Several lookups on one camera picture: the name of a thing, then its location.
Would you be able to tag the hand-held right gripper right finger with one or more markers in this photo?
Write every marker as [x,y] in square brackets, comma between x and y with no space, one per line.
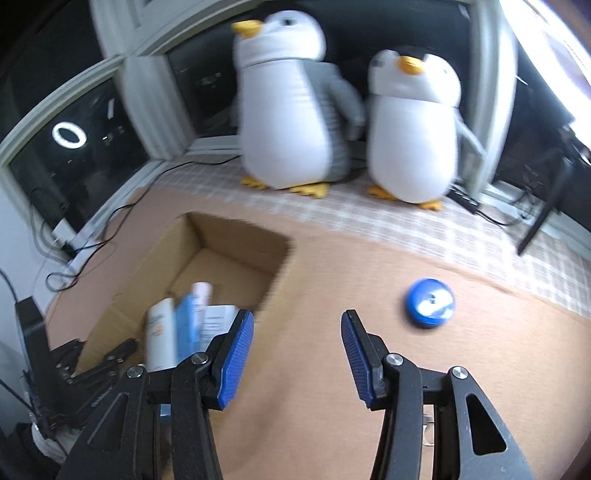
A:
[355,355]

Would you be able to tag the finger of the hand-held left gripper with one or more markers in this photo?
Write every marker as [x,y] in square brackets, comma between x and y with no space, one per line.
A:
[115,353]
[101,376]

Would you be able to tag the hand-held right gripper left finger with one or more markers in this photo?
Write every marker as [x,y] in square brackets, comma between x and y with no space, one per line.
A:
[238,355]

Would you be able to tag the white wall charger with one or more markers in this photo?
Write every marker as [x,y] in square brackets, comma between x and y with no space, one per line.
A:
[217,321]

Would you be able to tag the white sunscreen tube blue cap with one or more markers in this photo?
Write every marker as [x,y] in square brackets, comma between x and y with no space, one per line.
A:
[159,332]

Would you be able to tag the blue folding phone stand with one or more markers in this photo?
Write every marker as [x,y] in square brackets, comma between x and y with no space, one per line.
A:
[187,323]

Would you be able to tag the small white pink bottle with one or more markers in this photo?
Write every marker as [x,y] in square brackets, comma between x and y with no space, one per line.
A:
[202,300]

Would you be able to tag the round blue tape measure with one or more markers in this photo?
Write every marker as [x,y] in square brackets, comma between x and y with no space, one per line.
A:
[429,304]

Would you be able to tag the cardboard box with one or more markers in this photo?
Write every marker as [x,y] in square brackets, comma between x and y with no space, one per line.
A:
[231,249]

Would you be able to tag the brown mat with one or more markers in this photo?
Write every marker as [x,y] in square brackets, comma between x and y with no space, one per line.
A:
[323,267]

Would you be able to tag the white power bank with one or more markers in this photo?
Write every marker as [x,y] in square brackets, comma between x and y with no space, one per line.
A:
[61,230]

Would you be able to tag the checkered cloth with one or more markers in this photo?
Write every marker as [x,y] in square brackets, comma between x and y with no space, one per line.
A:
[369,221]

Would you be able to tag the small penguin plush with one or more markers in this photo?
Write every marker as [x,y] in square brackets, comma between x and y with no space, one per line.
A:
[411,143]

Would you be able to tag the black tripod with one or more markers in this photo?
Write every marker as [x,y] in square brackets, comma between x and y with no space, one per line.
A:
[540,217]

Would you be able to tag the large penguin plush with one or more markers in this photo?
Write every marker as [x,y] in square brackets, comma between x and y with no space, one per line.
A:
[286,120]

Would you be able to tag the white window frame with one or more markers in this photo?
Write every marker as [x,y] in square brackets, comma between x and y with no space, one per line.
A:
[143,83]

